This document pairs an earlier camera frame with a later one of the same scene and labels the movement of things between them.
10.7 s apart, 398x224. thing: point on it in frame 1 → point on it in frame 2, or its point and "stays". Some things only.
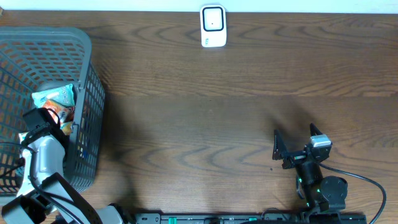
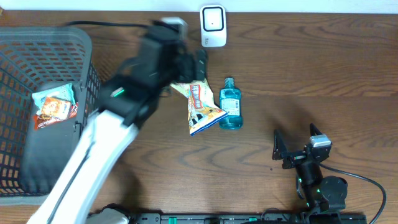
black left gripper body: [66, 145] → [180, 71]
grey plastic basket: [31, 58] stays
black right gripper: [281, 152] stays
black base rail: [303, 218] stays
